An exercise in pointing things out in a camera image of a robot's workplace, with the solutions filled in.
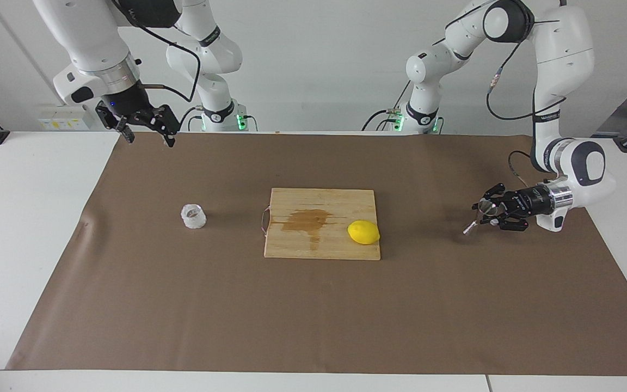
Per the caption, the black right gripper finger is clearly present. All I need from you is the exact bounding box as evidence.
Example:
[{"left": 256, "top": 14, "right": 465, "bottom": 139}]
[
  {"left": 131, "top": 105, "right": 179, "bottom": 148},
  {"left": 95, "top": 103, "right": 136, "bottom": 144}
]

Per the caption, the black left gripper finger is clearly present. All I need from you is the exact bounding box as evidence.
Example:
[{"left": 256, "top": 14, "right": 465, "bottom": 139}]
[
  {"left": 479, "top": 213, "right": 530, "bottom": 233},
  {"left": 472, "top": 183, "right": 517, "bottom": 211}
]

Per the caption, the steel double jigger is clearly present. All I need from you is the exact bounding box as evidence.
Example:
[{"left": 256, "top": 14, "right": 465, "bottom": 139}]
[{"left": 462, "top": 199, "right": 502, "bottom": 236}]

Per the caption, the clear textured cup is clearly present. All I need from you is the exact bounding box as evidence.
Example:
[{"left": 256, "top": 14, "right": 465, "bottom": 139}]
[{"left": 181, "top": 204, "right": 207, "bottom": 229}]

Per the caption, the yellow lemon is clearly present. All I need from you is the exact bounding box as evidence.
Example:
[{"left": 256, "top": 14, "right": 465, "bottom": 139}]
[{"left": 347, "top": 220, "right": 381, "bottom": 245}]

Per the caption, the wooden cutting board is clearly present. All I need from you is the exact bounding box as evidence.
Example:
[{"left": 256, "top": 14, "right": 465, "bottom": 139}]
[{"left": 261, "top": 188, "right": 382, "bottom": 261}]

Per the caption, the brown paper table mat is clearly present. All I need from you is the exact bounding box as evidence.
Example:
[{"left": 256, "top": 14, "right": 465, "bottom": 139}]
[{"left": 6, "top": 132, "right": 627, "bottom": 376}]

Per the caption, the black right base cable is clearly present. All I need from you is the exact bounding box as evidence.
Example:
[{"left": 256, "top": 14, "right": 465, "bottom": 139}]
[{"left": 177, "top": 106, "right": 205, "bottom": 133}]

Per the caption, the black base cable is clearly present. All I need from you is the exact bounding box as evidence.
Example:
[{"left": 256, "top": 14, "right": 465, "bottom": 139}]
[
  {"left": 177, "top": 106, "right": 205, "bottom": 133},
  {"left": 361, "top": 82, "right": 411, "bottom": 132}
]

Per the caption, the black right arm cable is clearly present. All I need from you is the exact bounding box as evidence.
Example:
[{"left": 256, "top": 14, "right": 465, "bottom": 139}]
[{"left": 109, "top": 0, "right": 202, "bottom": 104}]

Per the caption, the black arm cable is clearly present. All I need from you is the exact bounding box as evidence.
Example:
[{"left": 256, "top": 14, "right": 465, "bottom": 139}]
[
  {"left": 109, "top": 0, "right": 202, "bottom": 104},
  {"left": 485, "top": 16, "right": 567, "bottom": 187}
]

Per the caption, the white wall socket box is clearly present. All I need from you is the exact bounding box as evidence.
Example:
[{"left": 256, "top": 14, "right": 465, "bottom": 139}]
[{"left": 38, "top": 105, "right": 91, "bottom": 131}]

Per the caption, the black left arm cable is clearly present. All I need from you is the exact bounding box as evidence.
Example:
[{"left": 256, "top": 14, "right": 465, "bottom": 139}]
[{"left": 485, "top": 16, "right": 567, "bottom": 187}]

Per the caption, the black left base cable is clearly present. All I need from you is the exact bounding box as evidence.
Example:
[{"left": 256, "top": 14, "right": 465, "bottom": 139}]
[{"left": 361, "top": 82, "right": 411, "bottom": 132}]

